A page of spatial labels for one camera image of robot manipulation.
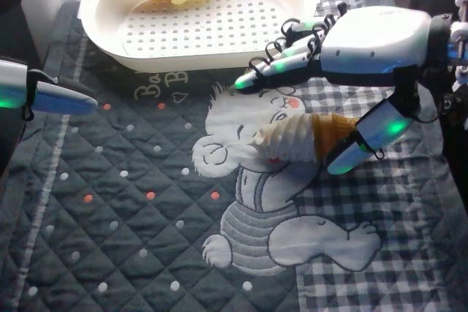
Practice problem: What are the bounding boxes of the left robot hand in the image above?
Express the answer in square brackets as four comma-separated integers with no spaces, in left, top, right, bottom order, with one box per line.
[0,0,136,122]

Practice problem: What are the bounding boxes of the white perforated plastic basket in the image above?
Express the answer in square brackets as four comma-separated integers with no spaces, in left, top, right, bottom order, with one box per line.
[78,0,306,74]

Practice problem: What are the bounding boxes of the white swirl toy ice cream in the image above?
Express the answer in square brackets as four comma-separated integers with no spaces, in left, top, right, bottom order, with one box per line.
[248,112,361,165]

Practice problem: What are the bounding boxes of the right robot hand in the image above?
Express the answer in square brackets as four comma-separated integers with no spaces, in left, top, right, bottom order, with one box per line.
[233,1,434,176]

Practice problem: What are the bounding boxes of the grey quilt with bear print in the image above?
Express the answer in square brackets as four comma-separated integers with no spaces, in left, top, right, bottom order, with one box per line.
[0,0,468,312]

